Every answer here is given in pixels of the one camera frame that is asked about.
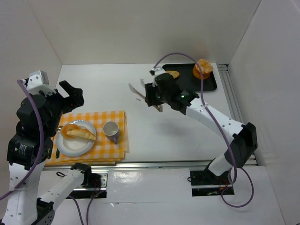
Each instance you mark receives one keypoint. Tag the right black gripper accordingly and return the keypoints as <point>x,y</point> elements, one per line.
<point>149,94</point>

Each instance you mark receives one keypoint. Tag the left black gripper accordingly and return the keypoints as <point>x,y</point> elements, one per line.
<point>69,101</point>

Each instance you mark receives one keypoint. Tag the metal tongs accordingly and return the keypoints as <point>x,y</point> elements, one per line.
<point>143,96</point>

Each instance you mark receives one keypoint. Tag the round glazed bun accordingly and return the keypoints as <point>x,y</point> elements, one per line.
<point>66,128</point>

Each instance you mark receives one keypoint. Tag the triangular bread pastry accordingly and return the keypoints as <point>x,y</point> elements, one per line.
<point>82,134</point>

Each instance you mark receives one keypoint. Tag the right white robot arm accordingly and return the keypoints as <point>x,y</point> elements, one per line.
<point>241,139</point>

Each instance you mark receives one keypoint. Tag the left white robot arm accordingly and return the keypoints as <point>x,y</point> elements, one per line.
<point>39,116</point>

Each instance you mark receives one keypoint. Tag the oval bread roll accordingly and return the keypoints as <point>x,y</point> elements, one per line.
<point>174,74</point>

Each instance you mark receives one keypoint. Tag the black baking tray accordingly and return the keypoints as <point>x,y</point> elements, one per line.
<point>187,80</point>

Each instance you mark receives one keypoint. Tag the tall orange sugared cake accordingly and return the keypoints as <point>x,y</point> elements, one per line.
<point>202,68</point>

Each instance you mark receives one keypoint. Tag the purple mug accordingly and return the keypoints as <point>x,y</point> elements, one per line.
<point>112,131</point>

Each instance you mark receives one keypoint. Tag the white plate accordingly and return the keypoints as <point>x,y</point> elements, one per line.
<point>75,147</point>

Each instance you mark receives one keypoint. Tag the yellow checkered cloth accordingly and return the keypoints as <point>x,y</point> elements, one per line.
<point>103,151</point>

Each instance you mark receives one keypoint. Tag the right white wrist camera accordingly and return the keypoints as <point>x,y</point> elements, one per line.
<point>157,71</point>

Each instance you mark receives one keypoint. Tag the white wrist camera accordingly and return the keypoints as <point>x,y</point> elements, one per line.
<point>157,71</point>
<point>37,78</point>

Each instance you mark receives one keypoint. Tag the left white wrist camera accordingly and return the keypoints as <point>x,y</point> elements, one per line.
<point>37,78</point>

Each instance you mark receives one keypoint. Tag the dark cutlery handle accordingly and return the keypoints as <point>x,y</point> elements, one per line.
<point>57,153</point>

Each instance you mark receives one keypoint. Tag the aluminium rail front edge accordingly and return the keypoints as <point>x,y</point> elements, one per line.
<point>152,165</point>

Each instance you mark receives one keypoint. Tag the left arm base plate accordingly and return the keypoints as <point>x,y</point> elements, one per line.
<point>97,181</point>

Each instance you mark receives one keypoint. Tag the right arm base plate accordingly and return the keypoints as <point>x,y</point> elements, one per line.
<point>205,179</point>

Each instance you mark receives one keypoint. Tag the aluminium rail right side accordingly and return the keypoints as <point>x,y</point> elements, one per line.
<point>234,103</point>

